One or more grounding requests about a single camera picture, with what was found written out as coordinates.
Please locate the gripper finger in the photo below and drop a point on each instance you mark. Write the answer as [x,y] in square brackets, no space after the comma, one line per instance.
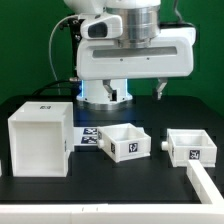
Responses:
[112,94]
[158,90]

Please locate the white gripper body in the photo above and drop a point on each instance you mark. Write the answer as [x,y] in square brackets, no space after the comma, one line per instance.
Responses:
[170,54]

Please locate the white drawer with knob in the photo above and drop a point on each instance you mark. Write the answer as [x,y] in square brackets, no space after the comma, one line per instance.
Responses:
[123,142]

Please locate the white drawer cabinet frame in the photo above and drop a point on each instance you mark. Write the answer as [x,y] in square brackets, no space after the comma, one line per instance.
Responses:
[41,139]

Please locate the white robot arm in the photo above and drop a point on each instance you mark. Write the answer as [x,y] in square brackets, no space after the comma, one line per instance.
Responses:
[122,40]

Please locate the white marker sheet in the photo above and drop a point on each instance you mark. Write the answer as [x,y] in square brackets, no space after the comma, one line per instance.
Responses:
[85,136]

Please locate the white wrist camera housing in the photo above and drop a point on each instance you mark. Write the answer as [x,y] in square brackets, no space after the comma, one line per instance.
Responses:
[104,26]

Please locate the white L-shaped border wall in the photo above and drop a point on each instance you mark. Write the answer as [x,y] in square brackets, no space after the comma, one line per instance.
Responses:
[209,211]

